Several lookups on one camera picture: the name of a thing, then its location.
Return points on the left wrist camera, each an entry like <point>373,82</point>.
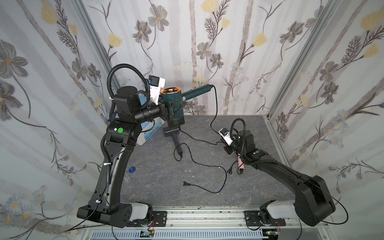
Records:
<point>156,84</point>

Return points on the pink hair dryer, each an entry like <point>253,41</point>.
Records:
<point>240,168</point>

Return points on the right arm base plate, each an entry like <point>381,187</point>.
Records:
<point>255,219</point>

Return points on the small blue object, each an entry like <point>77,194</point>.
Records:
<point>131,170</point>

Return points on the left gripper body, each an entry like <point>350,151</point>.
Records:
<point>165,109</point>

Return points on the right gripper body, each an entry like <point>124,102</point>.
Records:
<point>232,144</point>

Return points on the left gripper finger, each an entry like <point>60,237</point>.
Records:
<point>177,111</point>
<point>174,103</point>

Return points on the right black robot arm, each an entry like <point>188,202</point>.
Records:
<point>312,203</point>

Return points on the aluminium mounting rail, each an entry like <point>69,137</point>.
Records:
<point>209,223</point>

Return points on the blue lidded storage box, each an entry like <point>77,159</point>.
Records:
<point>148,130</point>

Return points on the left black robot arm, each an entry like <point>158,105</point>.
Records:
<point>130,108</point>

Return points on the black hair dryer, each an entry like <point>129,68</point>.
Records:
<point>178,156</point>

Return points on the dark green hair dryer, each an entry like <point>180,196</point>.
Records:
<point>175,94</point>

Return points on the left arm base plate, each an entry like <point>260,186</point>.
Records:
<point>157,218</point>

